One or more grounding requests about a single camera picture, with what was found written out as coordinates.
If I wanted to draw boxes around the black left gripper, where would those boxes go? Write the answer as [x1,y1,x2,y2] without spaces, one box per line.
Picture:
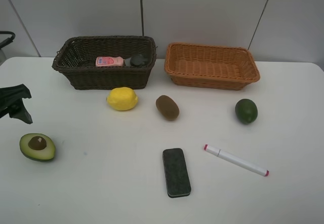
[0,84,33,124]

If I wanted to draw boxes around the halved avocado with pit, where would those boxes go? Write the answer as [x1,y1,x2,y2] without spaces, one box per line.
[19,133,56,162]

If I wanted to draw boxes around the pink bottle white cap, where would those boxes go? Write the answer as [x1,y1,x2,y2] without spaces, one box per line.
[95,56,124,67]

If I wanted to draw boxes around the yellow lemon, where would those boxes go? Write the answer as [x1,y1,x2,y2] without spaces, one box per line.
[106,87,138,111]

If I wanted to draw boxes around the dark green pump bottle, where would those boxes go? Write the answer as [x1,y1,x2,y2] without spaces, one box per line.
[124,54,148,67]

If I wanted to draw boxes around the brown kiwi fruit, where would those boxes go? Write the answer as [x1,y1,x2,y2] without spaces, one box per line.
[155,95,180,121]

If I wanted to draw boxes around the dark felt whiteboard eraser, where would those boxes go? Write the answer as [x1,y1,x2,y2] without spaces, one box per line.
[162,148,191,198]

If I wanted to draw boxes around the white marker pink caps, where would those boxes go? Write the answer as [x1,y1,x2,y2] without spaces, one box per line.
[204,144,269,177]

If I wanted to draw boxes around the green lime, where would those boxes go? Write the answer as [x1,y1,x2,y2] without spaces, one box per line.
[235,99,258,125]

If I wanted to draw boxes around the dark brown wicker basket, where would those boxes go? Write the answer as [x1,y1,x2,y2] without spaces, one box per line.
[52,35,156,90]

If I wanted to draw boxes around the orange wicker basket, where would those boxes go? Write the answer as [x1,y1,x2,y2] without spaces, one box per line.
[164,43,260,90]

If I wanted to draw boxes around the black cable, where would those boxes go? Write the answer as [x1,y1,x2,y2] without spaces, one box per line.
[0,30,16,50]

